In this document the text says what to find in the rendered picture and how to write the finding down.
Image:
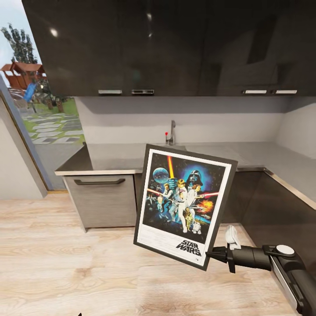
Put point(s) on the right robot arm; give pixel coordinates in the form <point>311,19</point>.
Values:
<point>298,283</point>

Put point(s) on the fixed window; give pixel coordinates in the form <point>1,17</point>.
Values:
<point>50,127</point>

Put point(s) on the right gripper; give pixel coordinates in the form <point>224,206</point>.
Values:
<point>236,257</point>

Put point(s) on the poster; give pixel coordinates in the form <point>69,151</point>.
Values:
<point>182,199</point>

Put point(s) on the cabinet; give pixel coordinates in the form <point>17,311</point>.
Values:
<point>259,48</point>
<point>119,48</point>

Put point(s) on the drop in sink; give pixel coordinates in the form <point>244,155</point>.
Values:
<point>214,150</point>

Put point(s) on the dishwasher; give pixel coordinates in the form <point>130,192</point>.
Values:
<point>104,200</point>

